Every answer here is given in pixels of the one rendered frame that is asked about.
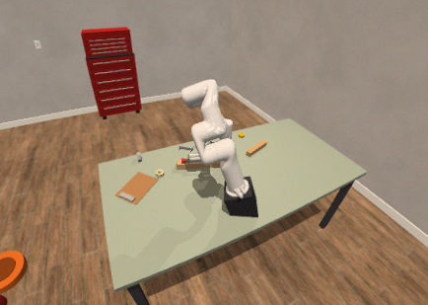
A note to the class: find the orange wooden bar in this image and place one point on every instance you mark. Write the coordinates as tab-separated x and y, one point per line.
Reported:
256	148

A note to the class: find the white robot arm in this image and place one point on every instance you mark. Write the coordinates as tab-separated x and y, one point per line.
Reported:
215	126

